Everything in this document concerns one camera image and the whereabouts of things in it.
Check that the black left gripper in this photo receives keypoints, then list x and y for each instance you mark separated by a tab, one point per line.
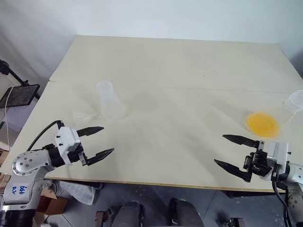
76	156

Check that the dark rounded shape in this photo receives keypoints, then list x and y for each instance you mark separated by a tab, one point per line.
129	215
185	214

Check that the white plastic bag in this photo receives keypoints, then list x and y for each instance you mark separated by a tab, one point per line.
78	191

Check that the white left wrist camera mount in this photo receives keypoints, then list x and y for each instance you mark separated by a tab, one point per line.
65	138

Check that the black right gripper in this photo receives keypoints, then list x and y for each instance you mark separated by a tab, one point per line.
259	163

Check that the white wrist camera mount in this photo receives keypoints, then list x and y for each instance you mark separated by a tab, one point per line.
279	153
65	138

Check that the stacked cardboard boxes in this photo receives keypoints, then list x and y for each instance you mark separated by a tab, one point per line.
4	160

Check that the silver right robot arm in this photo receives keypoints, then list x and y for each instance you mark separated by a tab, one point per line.
297	173

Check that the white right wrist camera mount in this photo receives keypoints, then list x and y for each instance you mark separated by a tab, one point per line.
279	153

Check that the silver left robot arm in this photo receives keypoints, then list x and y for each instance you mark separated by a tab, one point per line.
26	163

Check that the brown cardboard box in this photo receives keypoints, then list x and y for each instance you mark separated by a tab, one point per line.
50	203

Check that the large clear bottle orange liquid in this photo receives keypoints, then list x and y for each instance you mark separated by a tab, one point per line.
262	124

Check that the black mesh tray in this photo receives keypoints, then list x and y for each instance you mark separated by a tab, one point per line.
19	95

